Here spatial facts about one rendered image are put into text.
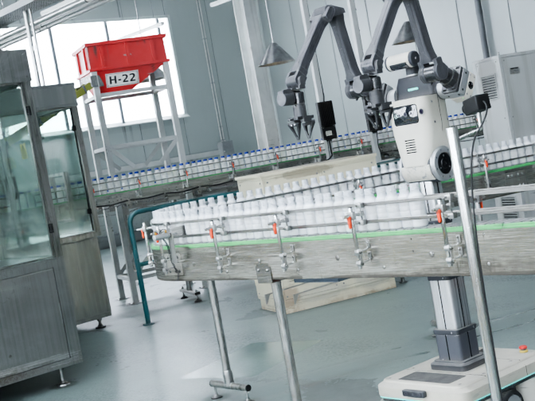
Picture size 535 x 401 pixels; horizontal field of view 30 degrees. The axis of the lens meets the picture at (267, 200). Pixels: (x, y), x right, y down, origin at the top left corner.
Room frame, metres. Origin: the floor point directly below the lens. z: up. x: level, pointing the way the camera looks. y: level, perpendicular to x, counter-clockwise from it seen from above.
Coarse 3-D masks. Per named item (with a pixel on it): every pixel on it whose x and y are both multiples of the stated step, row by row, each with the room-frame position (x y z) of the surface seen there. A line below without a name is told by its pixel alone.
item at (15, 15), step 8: (24, 0) 9.41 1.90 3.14; (32, 0) 9.30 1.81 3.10; (40, 0) 9.32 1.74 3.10; (48, 0) 9.39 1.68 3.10; (56, 0) 9.46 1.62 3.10; (8, 8) 9.67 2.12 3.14; (16, 8) 9.55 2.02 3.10; (24, 8) 9.58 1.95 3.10; (32, 8) 9.65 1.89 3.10; (40, 8) 9.73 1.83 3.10; (0, 16) 9.82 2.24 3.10; (8, 16) 9.86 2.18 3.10; (16, 16) 9.94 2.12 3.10; (0, 24) 10.24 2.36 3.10; (8, 24) 10.33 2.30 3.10
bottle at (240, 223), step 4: (236, 204) 4.52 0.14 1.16; (240, 204) 4.53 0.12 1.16; (236, 208) 4.52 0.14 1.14; (240, 208) 4.52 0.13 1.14; (236, 212) 4.52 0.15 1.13; (240, 212) 4.51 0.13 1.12; (236, 220) 4.52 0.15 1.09; (240, 220) 4.51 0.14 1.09; (236, 224) 4.52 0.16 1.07; (240, 224) 4.51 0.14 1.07; (244, 224) 4.51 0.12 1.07; (236, 228) 4.53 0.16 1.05; (240, 228) 4.51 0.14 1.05; (244, 228) 4.51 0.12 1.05; (240, 236) 4.51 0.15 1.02; (244, 236) 4.51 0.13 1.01
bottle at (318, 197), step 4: (316, 196) 4.12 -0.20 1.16; (320, 196) 4.12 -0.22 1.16; (316, 200) 4.12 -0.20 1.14; (320, 200) 4.12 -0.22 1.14; (316, 204) 4.12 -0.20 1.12; (320, 204) 4.11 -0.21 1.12; (316, 212) 4.12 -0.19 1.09; (320, 212) 4.11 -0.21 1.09; (316, 216) 4.12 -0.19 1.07; (320, 216) 4.11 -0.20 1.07; (316, 220) 4.13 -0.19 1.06; (320, 220) 4.11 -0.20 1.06; (320, 228) 4.11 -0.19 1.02; (324, 228) 4.11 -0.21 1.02; (320, 232) 4.12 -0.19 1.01; (324, 232) 4.11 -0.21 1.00
